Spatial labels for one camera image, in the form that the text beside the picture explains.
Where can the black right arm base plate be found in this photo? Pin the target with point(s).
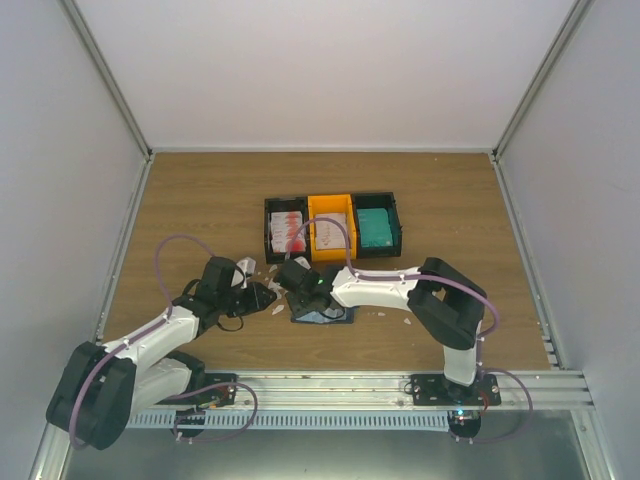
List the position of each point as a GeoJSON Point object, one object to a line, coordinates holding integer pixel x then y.
{"type": "Point", "coordinates": [436, 390]}

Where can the black left card bin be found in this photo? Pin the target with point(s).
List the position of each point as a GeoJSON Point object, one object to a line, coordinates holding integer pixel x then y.
{"type": "Point", "coordinates": [283, 205]}

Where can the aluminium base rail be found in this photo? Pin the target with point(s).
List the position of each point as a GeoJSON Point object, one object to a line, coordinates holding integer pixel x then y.
{"type": "Point", "coordinates": [389, 390]}

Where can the aluminium corner post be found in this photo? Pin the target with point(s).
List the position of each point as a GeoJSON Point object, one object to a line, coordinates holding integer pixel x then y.
{"type": "Point", "coordinates": [86, 37]}
{"type": "Point", "coordinates": [569, 26]}

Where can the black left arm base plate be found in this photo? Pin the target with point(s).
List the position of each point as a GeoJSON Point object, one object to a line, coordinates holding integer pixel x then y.
{"type": "Point", "coordinates": [220, 396]}

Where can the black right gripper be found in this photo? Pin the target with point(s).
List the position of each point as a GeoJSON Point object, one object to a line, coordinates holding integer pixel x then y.
{"type": "Point", "coordinates": [297, 309]}

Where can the red white card stack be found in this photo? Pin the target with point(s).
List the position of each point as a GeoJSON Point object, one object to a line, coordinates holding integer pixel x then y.
{"type": "Point", "coordinates": [282, 230]}

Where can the aluminium corner post left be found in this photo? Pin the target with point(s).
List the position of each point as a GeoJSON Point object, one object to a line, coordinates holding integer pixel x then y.
{"type": "Point", "coordinates": [86, 37]}

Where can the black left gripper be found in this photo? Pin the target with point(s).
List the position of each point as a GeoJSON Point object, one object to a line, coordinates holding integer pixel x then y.
{"type": "Point", "coordinates": [256, 303]}

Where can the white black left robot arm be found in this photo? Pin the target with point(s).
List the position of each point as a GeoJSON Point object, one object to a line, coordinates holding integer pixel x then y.
{"type": "Point", "coordinates": [103, 386]}

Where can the black card bin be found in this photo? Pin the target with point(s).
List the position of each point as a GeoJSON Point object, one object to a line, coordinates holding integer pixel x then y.
{"type": "Point", "coordinates": [283, 205]}
{"type": "Point", "coordinates": [386, 200]}

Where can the black right card bin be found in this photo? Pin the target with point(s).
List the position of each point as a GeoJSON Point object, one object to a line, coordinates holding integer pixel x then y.
{"type": "Point", "coordinates": [386, 200]}

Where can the teal card stack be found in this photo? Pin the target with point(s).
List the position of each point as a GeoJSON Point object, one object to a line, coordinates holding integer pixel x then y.
{"type": "Point", "coordinates": [374, 228]}

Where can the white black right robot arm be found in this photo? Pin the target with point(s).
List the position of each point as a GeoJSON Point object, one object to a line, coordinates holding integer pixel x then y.
{"type": "Point", "coordinates": [446, 303]}

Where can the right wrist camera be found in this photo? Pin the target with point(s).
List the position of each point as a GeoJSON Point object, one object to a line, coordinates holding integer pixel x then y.
{"type": "Point", "coordinates": [303, 262]}

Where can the blue card holder wallet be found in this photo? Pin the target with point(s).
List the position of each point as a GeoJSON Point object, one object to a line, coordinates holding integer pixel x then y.
{"type": "Point", "coordinates": [328, 317]}

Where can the yellow middle card bin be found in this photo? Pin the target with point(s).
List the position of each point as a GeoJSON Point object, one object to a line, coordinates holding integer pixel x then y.
{"type": "Point", "coordinates": [338, 203]}

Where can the aluminium corner post right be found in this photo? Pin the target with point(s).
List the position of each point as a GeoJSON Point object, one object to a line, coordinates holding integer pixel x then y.
{"type": "Point", "coordinates": [569, 26]}

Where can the grey slotted cable duct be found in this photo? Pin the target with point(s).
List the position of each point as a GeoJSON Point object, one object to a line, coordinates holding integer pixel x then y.
{"type": "Point", "coordinates": [320, 420]}

